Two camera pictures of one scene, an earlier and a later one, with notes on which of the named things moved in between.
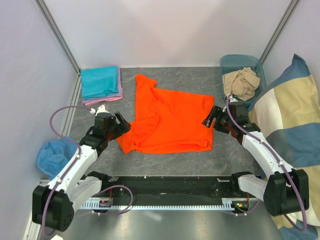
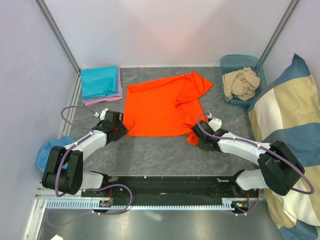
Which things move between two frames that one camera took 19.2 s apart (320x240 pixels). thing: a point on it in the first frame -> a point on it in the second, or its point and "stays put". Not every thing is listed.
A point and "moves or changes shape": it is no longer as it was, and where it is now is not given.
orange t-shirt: (166, 121) moves or changes shape
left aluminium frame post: (45, 12) stays put
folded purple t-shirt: (93, 99) stays put
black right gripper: (215, 113) -> (201, 145)
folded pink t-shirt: (113, 99) stays put
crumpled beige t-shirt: (242, 83) stays put
